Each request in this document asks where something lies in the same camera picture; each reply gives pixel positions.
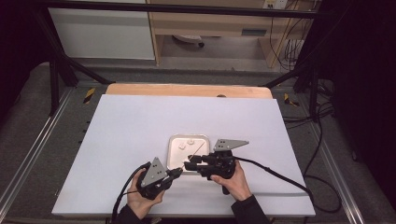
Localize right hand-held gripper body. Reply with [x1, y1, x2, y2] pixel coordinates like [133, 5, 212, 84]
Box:
[200, 138, 250, 181]

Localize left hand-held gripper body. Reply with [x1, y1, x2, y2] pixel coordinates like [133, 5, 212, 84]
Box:
[135, 156, 175, 201]

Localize thin wooden skewer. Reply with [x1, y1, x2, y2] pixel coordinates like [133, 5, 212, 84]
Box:
[186, 142, 206, 162]

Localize square metal tray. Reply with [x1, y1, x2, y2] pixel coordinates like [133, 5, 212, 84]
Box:
[165, 133, 211, 175]

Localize person's right hand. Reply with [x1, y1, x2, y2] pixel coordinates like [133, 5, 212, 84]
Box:
[209, 161, 253, 203]

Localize person's left hand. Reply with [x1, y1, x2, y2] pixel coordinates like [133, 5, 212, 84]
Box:
[126, 170, 166, 220]

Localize white table board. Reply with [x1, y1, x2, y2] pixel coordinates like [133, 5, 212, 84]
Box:
[50, 93, 317, 218]

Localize wooden table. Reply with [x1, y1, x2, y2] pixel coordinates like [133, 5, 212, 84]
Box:
[105, 82, 274, 100]

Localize yellow black tape strip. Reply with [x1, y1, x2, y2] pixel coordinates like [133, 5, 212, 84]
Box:
[282, 92, 301, 107]
[82, 87, 97, 105]

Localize white chair base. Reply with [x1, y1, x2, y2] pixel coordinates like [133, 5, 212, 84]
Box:
[171, 34, 206, 49]

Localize light wooden desk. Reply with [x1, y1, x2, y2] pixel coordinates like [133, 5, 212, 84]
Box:
[146, 0, 316, 68]

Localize white cabinet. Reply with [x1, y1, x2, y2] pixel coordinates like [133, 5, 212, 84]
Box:
[49, 0, 156, 61]

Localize dark curtain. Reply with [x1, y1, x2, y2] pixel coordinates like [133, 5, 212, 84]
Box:
[316, 0, 396, 204]
[0, 0, 43, 125]

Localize white power strip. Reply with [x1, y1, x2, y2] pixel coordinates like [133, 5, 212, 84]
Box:
[262, 0, 290, 10]

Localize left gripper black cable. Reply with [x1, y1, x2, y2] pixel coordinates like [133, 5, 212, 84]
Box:
[110, 161, 152, 224]

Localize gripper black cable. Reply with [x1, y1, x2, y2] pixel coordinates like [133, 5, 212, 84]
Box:
[233, 156, 343, 215]
[110, 161, 152, 224]

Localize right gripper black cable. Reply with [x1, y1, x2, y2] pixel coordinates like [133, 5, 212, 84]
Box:
[233, 156, 343, 215]

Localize black floor cables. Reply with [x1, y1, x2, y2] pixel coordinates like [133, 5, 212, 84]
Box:
[282, 78, 335, 130]

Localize aluminium floor rail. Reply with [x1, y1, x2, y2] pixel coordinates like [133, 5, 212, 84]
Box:
[0, 88, 76, 213]
[310, 120, 366, 224]

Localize bundle of hanging black cables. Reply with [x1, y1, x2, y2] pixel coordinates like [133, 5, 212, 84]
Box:
[269, 0, 312, 72]

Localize black metal frame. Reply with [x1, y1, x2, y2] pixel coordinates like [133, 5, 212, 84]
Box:
[31, 0, 322, 118]

